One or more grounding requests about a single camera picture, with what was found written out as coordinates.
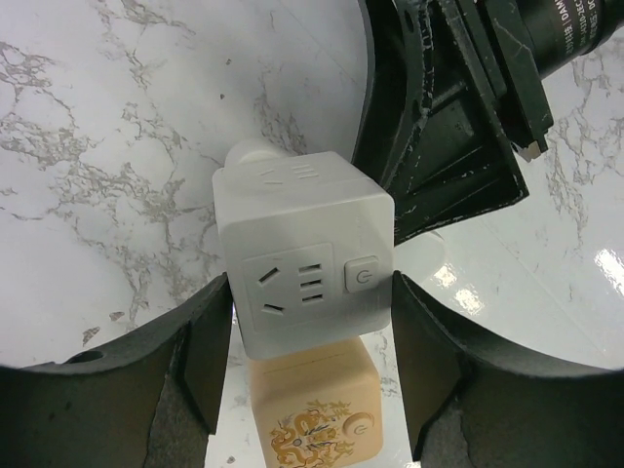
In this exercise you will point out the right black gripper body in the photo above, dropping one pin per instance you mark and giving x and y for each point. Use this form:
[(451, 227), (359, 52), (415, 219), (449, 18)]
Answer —
[(518, 44)]

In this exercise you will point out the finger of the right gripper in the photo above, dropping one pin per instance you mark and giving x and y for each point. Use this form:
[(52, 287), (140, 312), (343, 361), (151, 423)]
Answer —
[(430, 134)]

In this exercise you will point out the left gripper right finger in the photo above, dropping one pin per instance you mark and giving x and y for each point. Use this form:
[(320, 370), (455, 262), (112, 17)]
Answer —
[(473, 398)]

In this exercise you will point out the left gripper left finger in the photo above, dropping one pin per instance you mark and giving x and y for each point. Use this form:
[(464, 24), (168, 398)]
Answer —
[(149, 398)]

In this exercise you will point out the beige cube plug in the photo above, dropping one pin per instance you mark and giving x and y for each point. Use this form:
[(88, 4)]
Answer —
[(318, 408)]

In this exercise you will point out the white cube socket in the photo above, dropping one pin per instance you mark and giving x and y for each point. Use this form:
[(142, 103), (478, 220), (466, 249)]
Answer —
[(308, 247)]

